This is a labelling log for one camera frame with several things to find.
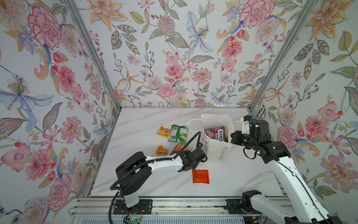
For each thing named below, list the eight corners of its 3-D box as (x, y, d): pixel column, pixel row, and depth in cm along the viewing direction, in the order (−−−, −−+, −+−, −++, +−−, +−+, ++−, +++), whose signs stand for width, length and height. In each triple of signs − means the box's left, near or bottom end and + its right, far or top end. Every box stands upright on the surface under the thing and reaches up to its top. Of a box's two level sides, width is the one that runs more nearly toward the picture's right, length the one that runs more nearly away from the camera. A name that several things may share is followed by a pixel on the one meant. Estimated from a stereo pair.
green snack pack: (168, 141, 102) (168, 138, 100) (172, 126, 110) (172, 124, 108) (186, 143, 100) (186, 141, 98) (188, 128, 109) (188, 126, 107)
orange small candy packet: (156, 134, 106) (156, 132, 105) (161, 127, 111) (160, 125, 109) (167, 137, 104) (167, 135, 102) (171, 130, 108) (171, 128, 107)
